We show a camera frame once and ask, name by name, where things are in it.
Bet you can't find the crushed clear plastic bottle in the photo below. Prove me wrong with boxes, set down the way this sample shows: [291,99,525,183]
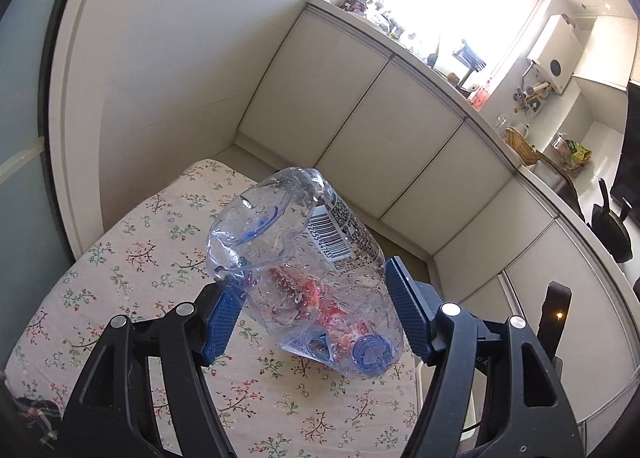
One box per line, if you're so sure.
[206,165,405,380]

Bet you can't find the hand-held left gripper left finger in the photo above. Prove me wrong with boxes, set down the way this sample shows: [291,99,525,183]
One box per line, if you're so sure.
[55,278,248,458]

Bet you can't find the black frying pan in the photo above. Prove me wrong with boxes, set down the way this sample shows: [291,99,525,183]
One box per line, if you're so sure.
[590,178,633,264]

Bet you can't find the woven basket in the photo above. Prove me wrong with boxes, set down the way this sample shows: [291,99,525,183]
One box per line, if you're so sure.
[504,125,538,164]

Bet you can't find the frosted glass door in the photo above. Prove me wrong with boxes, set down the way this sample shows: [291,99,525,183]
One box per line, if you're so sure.
[0,0,76,369]

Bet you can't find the metal sink basin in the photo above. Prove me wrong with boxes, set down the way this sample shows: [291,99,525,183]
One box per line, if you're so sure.
[535,151,583,219]

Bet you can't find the white side kitchen cabinet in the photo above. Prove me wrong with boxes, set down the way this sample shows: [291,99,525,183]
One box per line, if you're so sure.
[432,178,640,439]

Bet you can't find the floral tablecloth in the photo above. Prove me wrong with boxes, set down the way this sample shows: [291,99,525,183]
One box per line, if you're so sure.
[2,158,421,458]

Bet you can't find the yellow green food bags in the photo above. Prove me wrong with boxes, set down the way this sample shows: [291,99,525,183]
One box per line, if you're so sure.
[552,133,593,176]

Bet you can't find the white cabinet door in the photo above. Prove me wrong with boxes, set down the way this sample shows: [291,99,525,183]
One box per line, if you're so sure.
[319,58,466,219]
[382,121,518,259]
[237,13,391,171]

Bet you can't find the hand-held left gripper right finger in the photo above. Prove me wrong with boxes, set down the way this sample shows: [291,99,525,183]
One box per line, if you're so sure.
[385,255,586,458]

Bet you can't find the white wall cabinet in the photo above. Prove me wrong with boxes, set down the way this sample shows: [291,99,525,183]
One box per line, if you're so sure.
[572,13,640,89]

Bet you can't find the countertop clutter pile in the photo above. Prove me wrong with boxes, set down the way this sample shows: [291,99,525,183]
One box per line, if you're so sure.
[330,0,406,39]

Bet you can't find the water heater pipes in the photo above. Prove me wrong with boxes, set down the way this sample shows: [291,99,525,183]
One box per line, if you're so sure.
[512,78,551,114]

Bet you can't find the black dish rack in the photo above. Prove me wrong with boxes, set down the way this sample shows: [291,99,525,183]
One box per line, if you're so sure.
[452,38,488,86]

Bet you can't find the white water heater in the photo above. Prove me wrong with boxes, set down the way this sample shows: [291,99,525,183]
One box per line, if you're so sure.
[527,13,583,94]

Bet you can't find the white kitchen countertop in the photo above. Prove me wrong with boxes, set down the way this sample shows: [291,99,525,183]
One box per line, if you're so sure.
[305,0,640,354]

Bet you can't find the white trash bin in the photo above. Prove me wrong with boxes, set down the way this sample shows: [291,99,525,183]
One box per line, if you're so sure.
[414,362,482,446]

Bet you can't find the red bottle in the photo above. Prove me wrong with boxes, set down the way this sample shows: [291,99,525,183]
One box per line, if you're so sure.
[470,81,493,112]

